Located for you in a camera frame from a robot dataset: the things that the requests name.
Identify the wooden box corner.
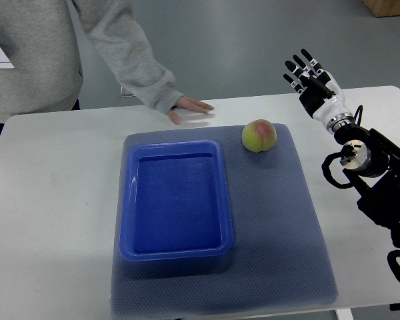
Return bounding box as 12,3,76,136
363,0,400,18

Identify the person's bare hand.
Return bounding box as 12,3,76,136
167,96,214,125

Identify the grey sweatshirt torso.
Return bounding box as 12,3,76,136
0,1,83,123

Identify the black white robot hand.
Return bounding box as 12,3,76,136
283,49,354,134

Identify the blue grey textured mat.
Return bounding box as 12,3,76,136
111,124,338,319

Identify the white table leg bracket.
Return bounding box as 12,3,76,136
335,308,354,320

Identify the blue plastic tray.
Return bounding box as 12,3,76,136
119,140,233,262

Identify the grey sweatshirt sleeve forearm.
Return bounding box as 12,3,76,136
73,1,183,115

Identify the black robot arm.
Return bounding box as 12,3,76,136
321,106,400,248

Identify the yellow red peach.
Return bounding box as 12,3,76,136
241,119,277,153

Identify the lower metal floor plate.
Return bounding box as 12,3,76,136
120,87,135,98

